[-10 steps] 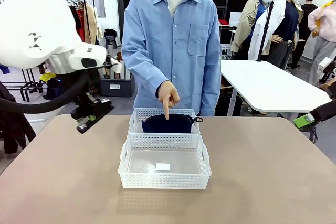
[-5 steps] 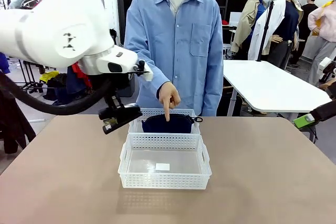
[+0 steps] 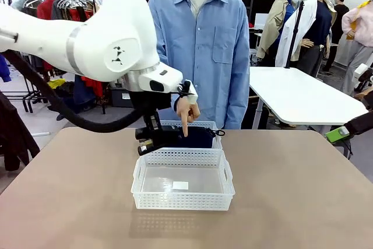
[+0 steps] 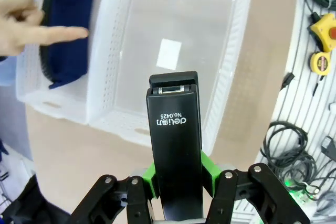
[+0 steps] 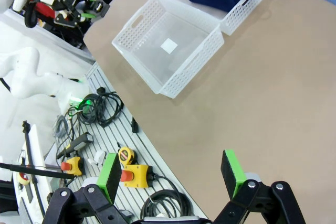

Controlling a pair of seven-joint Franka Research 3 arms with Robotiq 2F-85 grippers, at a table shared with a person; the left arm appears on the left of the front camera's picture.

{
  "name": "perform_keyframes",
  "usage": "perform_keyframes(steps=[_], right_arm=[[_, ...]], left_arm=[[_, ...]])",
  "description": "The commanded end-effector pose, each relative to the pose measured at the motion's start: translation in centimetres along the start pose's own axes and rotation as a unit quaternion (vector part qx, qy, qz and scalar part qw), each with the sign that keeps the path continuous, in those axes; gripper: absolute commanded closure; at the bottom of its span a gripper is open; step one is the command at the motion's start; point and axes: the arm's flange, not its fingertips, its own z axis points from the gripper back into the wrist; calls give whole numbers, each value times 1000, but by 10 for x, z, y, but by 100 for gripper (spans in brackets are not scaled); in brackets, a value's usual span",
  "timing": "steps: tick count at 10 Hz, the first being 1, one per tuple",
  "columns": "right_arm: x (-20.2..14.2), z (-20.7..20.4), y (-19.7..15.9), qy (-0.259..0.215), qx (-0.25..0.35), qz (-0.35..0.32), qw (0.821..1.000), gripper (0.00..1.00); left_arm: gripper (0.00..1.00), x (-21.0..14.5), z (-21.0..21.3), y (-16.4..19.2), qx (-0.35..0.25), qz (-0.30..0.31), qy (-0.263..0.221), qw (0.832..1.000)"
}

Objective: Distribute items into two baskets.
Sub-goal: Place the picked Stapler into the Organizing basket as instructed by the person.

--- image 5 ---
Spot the masking tape roll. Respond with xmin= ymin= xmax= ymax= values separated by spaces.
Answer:
xmin=17 ymin=173 xmax=34 ymax=186

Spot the thin black rod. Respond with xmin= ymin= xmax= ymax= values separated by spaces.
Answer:
xmin=0 ymin=162 xmax=77 ymax=180

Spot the coiled black cable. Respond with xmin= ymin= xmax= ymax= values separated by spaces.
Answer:
xmin=140 ymin=175 xmax=194 ymax=222

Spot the black handheld enabling switch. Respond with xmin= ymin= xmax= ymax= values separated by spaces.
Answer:
xmin=56 ymin=132 xmax=94 ymax=159

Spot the tangled black cable bundle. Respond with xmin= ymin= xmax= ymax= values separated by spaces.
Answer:
xmin=77 ymin=87 xmax=124 ymax=128

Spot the small white plastic part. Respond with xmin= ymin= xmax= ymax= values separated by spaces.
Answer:
xmin=88 ymin=150 xmax=106 ymax=166

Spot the white board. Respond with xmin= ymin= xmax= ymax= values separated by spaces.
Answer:
xmin=12 ymin=124 xmax=55 ymax=224

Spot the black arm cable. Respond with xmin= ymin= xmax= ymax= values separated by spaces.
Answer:
xmin=24 ymin=0 xmax=53 ymax=28

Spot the red plastic object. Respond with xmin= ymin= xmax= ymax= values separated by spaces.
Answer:
xmin=34 ymin=1 xmax=56 ymax=19

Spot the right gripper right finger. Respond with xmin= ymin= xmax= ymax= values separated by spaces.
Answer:
xmin=214 ymin=150 xmax=307 ymax=224

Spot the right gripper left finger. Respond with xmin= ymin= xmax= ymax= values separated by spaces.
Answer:
xmin=41 ymin=152 xmax=132 ymax=224

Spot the yellow tape measure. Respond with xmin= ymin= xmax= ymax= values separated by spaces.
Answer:
xmin=118 ymin=147 xmax=138 ymax=167

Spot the grey cable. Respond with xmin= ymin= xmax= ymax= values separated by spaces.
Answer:
xmin=54 ymin=115 xmax=69 ymax=138

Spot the yellow emergency stop box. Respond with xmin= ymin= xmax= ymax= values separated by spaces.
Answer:
xmin=120 ymin=165 xmax=156 ymax=189
xmin=60 ymin=156 xmax=85 ymax=176

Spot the black tripod pole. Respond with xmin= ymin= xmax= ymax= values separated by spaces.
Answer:
xmin=22 ymin=120 xmax=47 ymax=217

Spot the translucent white perforated plastic basket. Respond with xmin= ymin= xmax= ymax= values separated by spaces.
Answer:
xmin=156 ymin=0 xmax=270 ymax=36
xmin=111 ymin=0 xmax=225 ymax=99

